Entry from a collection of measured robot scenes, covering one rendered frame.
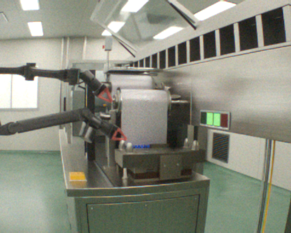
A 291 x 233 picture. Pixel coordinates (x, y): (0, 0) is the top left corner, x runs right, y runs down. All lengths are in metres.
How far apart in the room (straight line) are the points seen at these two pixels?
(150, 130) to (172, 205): 0.41
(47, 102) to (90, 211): 5.84
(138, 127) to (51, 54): 5.73
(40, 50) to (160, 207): 6.13
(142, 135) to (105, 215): 0.47
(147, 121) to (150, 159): 0.25
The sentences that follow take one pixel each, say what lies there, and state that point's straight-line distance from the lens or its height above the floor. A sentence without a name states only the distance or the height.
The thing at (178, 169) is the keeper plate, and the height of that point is 0.95.
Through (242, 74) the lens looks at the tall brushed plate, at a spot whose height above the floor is 1.36.
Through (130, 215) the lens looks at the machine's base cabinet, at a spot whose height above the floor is 0.76.
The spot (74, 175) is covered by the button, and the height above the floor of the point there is 0.92.
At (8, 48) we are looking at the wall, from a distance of 7.23.
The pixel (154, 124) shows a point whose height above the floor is 1.14.
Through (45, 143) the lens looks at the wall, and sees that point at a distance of 7.05.
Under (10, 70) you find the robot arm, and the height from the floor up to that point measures 1.44.
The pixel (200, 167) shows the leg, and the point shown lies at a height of 0.86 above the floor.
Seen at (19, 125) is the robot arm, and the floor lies 1.15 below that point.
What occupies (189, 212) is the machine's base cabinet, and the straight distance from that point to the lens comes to 1.39.
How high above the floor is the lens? 1.26
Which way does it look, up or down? 3 degrees down
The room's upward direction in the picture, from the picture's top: 1 degrees clockwise
